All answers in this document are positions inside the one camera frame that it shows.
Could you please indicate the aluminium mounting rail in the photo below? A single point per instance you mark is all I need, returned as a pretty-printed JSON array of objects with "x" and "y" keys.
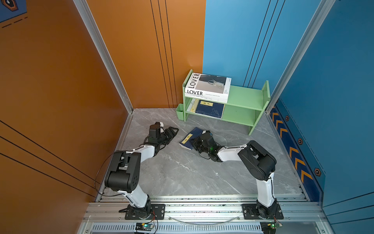
[{"x": 295, "y": 207}]

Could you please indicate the yellow illustrated Chinese book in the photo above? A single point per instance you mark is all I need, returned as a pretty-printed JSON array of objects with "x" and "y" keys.
[{"x": 193, "y": 105}]

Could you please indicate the right green circuit board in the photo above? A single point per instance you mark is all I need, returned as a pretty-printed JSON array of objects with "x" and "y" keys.
[{"x": 270, "y": 227}]

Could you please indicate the green wooden two-tier shelf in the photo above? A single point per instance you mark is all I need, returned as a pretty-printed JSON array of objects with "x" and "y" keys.
[{"x": 245, "y": 106}]

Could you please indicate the white book with brown pattern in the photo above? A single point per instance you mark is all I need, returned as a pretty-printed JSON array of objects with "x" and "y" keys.
[{"x": 220, "y": 100}]

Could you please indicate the left green circuit board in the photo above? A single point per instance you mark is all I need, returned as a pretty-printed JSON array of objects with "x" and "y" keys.
[{"x": 145, "y": 228}]

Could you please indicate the green circuit board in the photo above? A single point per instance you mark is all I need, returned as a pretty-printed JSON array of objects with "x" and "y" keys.
[
  {"x": 270, "y": 227},
  {"x": 145, "y": 228}
]

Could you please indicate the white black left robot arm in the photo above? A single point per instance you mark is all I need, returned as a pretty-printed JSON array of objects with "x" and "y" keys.
[{"x": 123, "y": 173}]

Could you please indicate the small green box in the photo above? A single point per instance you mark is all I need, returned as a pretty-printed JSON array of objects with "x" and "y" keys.
[{"x": 180, "y": 111}]

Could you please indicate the white LOVER book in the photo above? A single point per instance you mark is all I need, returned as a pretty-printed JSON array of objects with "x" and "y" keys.
[{"x": 204, "y": 85}]

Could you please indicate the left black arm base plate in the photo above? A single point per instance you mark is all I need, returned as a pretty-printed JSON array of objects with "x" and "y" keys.
[{"x": 149, "y": 212}]

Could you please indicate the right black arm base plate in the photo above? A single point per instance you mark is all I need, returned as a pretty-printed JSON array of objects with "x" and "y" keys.
[{"x": 258, "y": 211}]

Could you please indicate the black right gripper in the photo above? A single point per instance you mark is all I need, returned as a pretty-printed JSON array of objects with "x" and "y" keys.
[{"x": 195, "y": 144}]

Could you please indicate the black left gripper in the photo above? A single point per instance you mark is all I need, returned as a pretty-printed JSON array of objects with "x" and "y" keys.
[{"x": 172, "y": 134}]

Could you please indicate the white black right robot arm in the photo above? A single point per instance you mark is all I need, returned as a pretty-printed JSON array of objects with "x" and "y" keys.
[{"x": 258, "y": 161}]

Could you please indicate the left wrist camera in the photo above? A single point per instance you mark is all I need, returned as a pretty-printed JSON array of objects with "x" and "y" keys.
[{"x": 156, "y": 130}]

